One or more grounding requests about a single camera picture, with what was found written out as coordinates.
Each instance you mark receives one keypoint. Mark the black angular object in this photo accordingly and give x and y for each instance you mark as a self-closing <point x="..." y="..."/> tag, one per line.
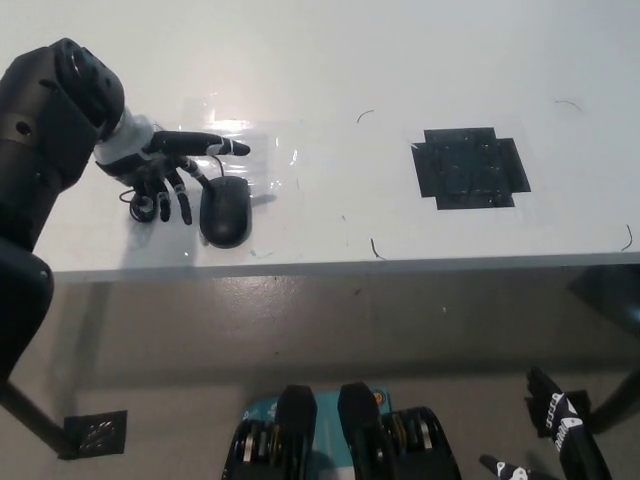
<point x="612" y="292"/>

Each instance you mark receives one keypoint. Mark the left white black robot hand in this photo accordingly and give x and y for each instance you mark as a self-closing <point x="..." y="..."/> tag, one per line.
<point x="127" y="145"/>

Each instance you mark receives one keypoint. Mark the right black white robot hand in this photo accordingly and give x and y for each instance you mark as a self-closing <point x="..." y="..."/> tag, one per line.
<point x="565" y="425"/>

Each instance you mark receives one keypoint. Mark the black computer mouse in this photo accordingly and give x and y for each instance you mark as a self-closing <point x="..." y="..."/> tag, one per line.
<point x="226" y="212"/>

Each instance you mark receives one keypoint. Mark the black table leg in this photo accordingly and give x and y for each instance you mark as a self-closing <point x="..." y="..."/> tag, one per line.
<point x="35" y="415"/>
<point x="617" y="400"/>

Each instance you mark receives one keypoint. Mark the black tape patch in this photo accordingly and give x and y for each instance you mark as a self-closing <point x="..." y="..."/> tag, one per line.
<point x="470" y="170"/>

